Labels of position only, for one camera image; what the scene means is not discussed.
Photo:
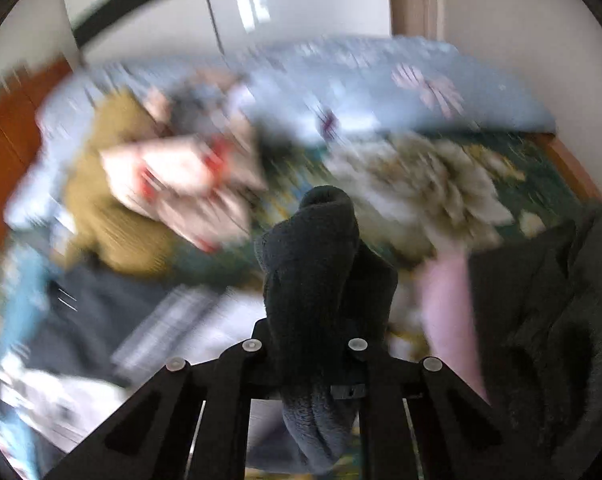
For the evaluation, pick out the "dark grey fleece garment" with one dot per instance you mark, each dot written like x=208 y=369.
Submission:
x=317 y=305

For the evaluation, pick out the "white red printed garment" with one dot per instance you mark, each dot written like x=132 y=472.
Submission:
x=181 y=175

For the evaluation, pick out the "grey striped garment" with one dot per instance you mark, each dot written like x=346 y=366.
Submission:
x=166 y=325

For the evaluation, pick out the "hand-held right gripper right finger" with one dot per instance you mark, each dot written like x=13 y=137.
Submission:
x=366 y=365

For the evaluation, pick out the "olive green garment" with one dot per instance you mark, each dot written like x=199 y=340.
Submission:
x=112 y=195

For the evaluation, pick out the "green floral bed sheet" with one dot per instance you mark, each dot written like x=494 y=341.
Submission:
x=431 y=195

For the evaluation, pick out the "blue patterned cloth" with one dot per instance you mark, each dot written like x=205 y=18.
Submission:
x=16 y=280

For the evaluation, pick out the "pink garment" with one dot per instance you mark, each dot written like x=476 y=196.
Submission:
x=451 y=320

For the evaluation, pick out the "dark grey jacket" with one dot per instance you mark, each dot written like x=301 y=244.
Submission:
x=546 y=320

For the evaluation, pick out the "orange wooden headboard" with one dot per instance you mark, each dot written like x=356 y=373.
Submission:
x=16 y=125

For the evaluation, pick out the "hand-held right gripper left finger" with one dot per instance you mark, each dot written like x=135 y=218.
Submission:
x=253 y=360

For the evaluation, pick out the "black garment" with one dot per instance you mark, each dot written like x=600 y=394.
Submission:
x=91 y=315

